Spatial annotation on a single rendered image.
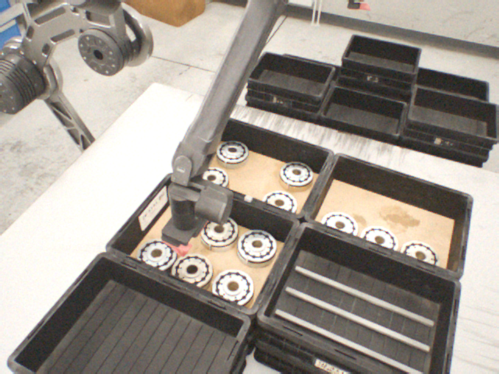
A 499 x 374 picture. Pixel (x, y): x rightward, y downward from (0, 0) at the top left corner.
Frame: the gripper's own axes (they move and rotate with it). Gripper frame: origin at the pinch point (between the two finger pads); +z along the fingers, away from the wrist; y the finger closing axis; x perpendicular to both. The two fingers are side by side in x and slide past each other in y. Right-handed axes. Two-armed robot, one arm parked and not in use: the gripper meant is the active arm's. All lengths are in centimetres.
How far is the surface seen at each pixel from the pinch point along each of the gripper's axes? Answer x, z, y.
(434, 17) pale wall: -32, 88, 324
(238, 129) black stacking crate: 12, 9, 50
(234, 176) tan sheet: 6.0, 15.7, 36.1
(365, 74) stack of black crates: -10, 51, 164
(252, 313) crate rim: -20.2, 2.9, -7.6
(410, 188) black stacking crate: -44, 9, 50
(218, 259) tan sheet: -4.3, 14.0, 6.6
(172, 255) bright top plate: 5.9, 11.0, 0.9
